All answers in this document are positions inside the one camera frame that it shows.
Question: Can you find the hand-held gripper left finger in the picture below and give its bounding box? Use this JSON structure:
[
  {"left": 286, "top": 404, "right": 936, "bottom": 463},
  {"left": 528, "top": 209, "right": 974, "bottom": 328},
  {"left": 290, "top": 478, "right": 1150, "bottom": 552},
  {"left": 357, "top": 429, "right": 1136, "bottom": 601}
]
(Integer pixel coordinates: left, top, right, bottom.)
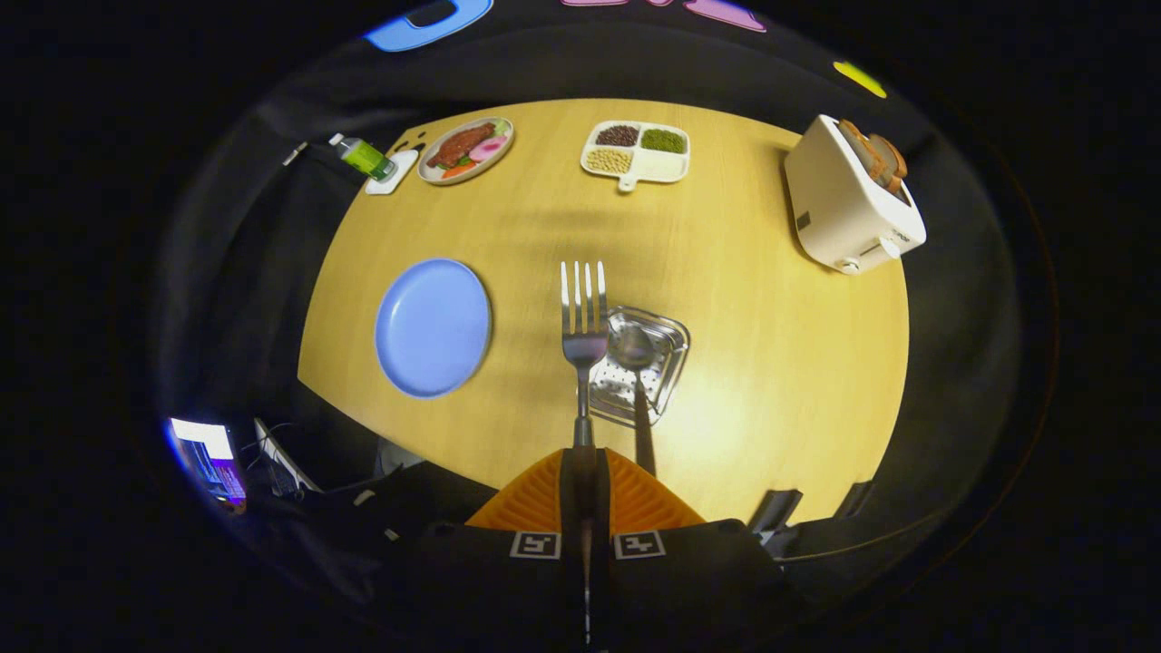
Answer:
[{"left": 399, "top": 444, "right": 586, "bottom": 653}]

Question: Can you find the white toaster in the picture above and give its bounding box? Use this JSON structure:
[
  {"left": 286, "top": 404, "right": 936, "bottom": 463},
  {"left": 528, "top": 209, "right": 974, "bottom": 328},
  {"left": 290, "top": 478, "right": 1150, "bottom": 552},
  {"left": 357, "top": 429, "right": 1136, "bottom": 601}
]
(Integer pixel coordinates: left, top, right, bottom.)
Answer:
[{"left": 785, "top": 114, "right": 928, "bottom": 276}]

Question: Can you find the white divided tray of beans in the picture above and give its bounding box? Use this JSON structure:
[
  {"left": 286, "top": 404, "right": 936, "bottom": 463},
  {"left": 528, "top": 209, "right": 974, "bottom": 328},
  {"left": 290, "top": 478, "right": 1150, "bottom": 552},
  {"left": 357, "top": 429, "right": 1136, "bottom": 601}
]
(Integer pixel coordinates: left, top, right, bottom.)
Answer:
[{"left": 580, "top": 120, "right": 691, "bottom": 193}]

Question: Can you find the plate of meat and vegetables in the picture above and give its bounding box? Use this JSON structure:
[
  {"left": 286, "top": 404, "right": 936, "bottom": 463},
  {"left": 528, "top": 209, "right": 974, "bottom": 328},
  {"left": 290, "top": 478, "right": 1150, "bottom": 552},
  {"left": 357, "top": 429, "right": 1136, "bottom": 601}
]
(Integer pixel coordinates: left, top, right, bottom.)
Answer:
[{"left": 417, "top": 117, "right": 515, "bottom": 187}]

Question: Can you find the wooden-handled metal fork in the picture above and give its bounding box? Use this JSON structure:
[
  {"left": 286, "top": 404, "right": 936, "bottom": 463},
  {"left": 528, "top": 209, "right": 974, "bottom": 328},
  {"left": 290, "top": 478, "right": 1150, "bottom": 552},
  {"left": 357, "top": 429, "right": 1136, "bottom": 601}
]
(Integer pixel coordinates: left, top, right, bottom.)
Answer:
[{"left": 560, "top": 261, "right": 610, "bottom": 450}]

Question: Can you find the metal spoon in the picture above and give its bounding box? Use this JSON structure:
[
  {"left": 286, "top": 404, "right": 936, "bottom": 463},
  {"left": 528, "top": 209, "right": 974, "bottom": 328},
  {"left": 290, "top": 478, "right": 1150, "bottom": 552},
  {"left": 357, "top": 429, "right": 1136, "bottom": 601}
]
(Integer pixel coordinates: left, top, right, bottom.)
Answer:
[{"left": 614, "top": 325, "right": 658, "bottom": 477}]

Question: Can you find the blue round plate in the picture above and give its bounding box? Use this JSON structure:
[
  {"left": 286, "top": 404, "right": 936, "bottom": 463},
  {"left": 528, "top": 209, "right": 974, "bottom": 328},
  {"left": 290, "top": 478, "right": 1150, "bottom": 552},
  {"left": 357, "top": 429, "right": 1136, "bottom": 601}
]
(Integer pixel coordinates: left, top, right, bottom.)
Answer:
[{"left": 375, "top": 258, "right": 493, "bottom": 399}]

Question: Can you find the bread slice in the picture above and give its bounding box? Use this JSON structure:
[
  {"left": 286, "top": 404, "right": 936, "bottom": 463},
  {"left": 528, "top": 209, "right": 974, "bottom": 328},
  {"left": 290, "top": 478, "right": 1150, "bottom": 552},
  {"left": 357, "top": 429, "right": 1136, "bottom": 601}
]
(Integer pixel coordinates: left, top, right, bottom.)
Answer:
[
  {"left": 871, "top": 134, "right": 908, "bottom": 193},
  {"left": 839, "top": 119, "right": 887, "bottom": 182}
]

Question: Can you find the light grey flat bar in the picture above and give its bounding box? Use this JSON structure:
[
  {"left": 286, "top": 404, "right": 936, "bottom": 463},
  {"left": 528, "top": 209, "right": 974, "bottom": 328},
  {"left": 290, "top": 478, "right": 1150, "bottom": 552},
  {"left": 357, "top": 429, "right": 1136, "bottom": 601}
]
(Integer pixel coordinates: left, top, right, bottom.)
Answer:
[{"left": 254, "top": 417, "right": 320, "bottom": 495}]

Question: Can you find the green drink bottle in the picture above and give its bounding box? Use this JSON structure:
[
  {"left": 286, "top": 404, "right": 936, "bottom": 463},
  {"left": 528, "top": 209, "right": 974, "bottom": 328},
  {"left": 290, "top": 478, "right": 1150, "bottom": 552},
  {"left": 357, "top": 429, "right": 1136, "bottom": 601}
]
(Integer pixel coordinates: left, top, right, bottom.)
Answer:
[{"left": 328, "top": 133, "right": 398, "bottom": 182}]

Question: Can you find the white square coaster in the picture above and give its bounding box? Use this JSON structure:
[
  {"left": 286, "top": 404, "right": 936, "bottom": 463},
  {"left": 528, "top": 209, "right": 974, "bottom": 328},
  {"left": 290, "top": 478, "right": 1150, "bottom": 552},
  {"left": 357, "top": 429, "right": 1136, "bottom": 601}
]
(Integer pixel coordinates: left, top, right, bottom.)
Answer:
[{"left": 366, "top": 148, "right": 420, "bottom": 196}]

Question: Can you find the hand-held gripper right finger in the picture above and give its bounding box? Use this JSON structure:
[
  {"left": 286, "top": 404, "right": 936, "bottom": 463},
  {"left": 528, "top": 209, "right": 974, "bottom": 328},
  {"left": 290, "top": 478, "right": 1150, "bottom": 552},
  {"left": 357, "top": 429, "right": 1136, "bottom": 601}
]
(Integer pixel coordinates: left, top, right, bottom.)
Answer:
[{"left": 585, "top": 444, "right": 795, "bottom": 653}]

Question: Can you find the lit computer screen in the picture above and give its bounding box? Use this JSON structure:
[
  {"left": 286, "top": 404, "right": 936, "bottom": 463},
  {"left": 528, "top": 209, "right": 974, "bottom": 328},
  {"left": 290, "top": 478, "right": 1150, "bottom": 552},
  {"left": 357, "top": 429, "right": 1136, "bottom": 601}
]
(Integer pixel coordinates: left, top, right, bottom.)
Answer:
[{"left": 169, "top": 417, "right": 248, "bottom": 509}]

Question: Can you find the square perforated metal tray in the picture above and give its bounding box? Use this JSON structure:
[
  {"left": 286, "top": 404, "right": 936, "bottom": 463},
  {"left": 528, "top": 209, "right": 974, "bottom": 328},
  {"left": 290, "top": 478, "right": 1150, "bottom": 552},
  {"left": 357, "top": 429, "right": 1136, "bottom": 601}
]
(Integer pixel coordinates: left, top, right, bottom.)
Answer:
[{"left": 588, "top": 306, "right": 691, "bottom": 429}]

